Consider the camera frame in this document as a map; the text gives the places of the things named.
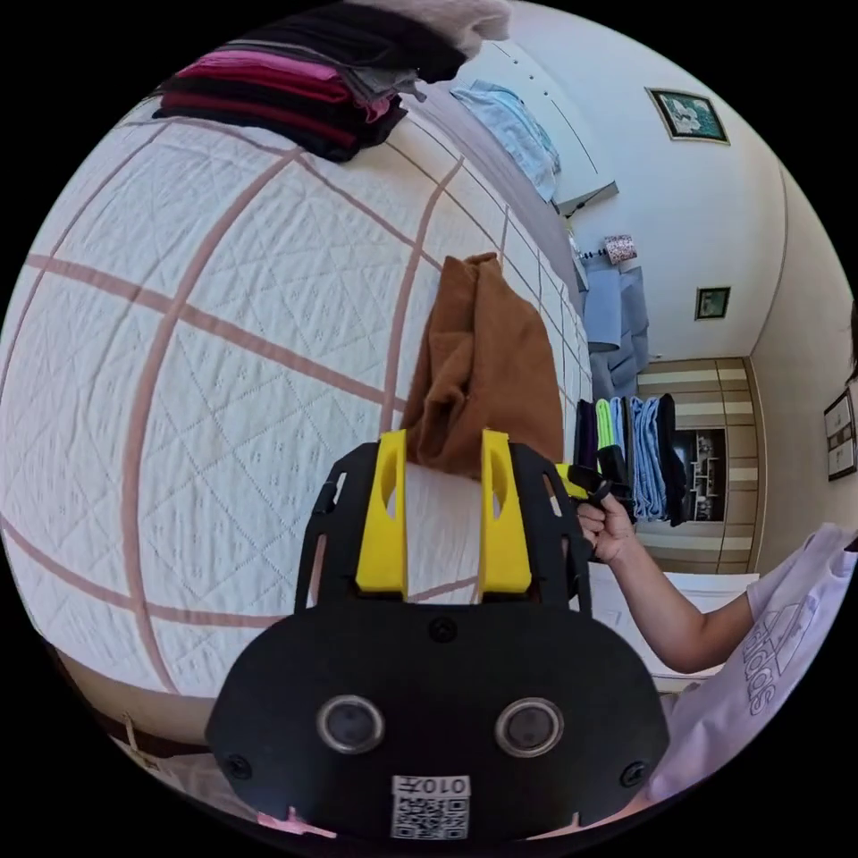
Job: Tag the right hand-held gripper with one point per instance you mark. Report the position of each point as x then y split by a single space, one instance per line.
615 472

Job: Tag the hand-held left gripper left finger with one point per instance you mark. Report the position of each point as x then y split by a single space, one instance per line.
382 536

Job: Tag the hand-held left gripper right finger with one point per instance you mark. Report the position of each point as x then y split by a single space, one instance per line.
506 543

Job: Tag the brown sweater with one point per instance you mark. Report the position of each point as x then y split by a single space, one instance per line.
492 362

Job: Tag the person's right forearm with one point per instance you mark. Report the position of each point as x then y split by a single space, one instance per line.
677 617

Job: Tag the person's right hand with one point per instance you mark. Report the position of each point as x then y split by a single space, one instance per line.
610 533

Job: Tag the pile of clothes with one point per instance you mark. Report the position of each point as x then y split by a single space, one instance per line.
643 456
301 87

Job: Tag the grey blanket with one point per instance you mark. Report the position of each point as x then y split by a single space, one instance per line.
617 322

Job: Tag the small green framed picture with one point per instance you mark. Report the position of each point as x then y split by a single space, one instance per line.
712 303

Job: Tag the bed with white checked quilt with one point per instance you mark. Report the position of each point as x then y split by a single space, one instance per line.
221 375

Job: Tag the lamp with patterned shade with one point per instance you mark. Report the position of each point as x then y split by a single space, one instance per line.
620 249

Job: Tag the person's body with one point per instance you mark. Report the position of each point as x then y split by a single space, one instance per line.
757 670

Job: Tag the dark framed picture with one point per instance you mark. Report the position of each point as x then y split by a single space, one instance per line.
841 436

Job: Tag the light blue shirt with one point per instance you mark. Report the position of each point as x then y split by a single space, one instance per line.
516 134

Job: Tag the large green framed picture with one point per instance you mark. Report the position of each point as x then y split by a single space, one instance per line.
689 115

